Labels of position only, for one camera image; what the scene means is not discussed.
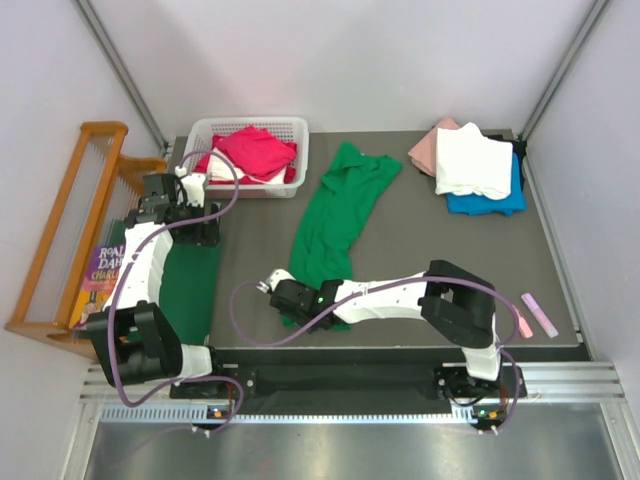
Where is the green t shirt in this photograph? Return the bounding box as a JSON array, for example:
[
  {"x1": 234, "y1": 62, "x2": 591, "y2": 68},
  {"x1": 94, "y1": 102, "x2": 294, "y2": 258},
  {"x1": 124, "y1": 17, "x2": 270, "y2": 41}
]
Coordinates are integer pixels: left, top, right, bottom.
[{"x1": 289, "y1": 143, "x2": 402, "y2": 316}]

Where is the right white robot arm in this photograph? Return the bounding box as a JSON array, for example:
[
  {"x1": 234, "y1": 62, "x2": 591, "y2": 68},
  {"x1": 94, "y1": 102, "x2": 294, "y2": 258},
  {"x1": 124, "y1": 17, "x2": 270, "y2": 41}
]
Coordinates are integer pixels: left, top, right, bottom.
[{"x1": 266, "y1": 260, "x2": 504, "y2": 396}]

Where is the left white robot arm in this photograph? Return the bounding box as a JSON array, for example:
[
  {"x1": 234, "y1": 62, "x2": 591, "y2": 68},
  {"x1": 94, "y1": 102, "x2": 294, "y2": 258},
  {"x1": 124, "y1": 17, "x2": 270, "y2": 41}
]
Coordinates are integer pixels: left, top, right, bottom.
[{"x1": 86, "y1": 168, "x2": 227, "y2": 397}]

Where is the green folding board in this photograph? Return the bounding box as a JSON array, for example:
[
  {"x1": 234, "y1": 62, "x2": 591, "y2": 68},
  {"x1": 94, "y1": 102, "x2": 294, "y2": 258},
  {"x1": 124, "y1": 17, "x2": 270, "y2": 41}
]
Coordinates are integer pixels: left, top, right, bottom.
[{"x1": 105, "y1": 222, "x2": 221, "y2": 345}]

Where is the white shirt in basket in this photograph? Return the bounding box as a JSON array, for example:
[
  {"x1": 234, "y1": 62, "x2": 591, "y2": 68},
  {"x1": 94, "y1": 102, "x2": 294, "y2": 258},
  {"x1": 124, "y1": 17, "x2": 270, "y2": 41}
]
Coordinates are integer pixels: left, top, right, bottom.
[{"x1": 206, "y1": 149, "x2": 297, "y2": 185}]

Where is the crimson red t shirt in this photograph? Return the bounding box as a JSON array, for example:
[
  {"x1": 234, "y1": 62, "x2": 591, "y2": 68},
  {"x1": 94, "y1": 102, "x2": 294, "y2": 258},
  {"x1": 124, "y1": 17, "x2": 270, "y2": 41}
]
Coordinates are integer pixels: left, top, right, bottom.
[{"x1": 212, "y1": 126, "x2": 297, "y2": 185}]

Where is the white plastic laundry basket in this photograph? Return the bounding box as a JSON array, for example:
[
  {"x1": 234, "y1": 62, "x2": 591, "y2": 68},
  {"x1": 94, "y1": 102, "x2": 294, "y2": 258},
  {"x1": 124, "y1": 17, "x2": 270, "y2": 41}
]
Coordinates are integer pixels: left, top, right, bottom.
[{"x1": 177, "y1": 116, "x2": 311, "y2": 200}]

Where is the Roald Dahl book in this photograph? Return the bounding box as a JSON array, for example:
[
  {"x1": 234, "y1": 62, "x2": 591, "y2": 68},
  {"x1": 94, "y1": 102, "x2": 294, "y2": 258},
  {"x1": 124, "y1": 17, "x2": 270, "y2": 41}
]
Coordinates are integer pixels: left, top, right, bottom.
[{"x1": 69, "y1": 244, "x2": 125, "y2": 330}]

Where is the wooden book rack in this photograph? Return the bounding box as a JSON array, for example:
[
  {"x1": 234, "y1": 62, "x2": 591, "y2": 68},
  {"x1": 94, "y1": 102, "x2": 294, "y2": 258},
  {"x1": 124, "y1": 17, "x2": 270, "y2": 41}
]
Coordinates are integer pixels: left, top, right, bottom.
[{"x1": 6, "y1": 121, "x2": 166, "y2": 360}]

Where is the folded pink t shirt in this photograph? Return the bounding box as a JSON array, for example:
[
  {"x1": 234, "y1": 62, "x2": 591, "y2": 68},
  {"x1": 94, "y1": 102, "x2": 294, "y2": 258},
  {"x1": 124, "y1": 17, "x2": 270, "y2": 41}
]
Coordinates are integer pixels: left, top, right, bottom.
[{"x1": 408, "y1": 117, "x2": 460, "y2": 177}]

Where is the folded blue t shirt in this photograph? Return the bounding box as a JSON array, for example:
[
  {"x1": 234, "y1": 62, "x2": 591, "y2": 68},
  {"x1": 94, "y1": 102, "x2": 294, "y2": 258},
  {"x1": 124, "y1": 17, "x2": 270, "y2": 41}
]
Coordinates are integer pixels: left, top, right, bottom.
[{"x1": 446, "y1": 153, "x2": 527, "y2": 217}]

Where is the folded white t shirt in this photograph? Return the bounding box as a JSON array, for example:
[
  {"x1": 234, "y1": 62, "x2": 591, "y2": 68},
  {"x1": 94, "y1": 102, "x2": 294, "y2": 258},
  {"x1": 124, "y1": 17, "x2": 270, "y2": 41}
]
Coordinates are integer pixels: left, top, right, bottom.
[{"x1": 435, "y1": 122, "x2": 513, "y2": 200}]

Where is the pink marker pen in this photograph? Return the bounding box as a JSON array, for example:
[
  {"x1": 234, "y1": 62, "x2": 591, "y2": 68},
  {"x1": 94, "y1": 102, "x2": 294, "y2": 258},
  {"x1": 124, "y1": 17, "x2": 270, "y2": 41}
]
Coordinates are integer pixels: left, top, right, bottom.
[{"x1": 514, "y1": 307, "x2": 533, "y2": 339}]

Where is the lilac marker pen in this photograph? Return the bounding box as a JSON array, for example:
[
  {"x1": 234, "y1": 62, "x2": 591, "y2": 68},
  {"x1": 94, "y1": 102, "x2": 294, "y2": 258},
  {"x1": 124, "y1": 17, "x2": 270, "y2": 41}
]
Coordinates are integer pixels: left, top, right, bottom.
[{"x1": 521, "y1": 292, "x2": 559, "y2": 338}]

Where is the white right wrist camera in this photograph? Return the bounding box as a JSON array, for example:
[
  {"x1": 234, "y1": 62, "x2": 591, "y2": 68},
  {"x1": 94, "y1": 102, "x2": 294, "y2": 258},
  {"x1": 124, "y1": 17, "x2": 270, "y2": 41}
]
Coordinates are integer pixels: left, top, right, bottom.
[{"x1": 256, "y1": 268, "x2": 295, "y2": 295}]

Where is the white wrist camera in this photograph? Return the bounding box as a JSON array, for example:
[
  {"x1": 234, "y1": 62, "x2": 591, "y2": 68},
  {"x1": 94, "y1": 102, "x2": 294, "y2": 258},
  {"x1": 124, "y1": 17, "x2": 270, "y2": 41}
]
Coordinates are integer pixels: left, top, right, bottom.
[
  {"x1": 256, "y1": 268, "x2": 295, "y2": 295},
  {"x1": 175, "y1": 167, "x2": 208, "y2": 207}
]

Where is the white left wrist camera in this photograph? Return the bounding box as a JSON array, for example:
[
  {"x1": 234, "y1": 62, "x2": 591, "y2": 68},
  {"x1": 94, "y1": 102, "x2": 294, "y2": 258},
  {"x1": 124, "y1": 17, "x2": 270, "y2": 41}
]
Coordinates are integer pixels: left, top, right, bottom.
[{"x1": 175, "y1": 167, "x2": 208, "y2": 207}]

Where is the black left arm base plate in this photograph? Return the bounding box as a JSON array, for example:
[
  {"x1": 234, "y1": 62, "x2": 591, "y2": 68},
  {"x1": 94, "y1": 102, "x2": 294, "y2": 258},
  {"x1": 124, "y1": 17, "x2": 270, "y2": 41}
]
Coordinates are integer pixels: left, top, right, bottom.
[{"x1": 169, "y1": 364, "x2": 257, "y2": 400}]

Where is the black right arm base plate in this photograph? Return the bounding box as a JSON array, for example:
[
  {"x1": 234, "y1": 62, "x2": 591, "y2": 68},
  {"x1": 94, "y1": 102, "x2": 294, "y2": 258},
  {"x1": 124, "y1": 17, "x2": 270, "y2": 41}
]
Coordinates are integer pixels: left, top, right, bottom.
[{"x1": 434, "y1": 364, "x2": 527, "y2": 400}]

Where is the grey slotted cable duct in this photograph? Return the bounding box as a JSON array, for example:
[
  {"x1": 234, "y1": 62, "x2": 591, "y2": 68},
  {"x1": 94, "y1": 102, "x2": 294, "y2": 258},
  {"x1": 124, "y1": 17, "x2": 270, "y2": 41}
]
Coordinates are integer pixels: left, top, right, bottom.
[{"x1": 100, "y1": 404, "x2": 498, "y2": 425}]

